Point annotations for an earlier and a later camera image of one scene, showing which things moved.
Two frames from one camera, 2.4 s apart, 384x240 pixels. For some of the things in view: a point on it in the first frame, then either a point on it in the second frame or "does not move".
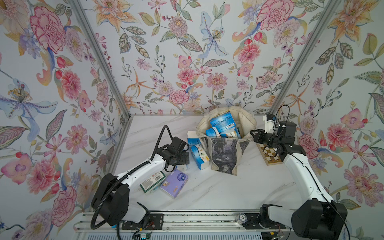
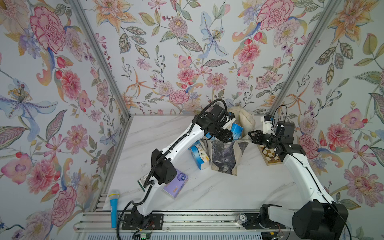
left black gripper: [184, 159] → [225, 135]
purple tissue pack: [172, 184] does not move
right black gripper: [258, 138] does not move
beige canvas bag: [226, 153] does not move
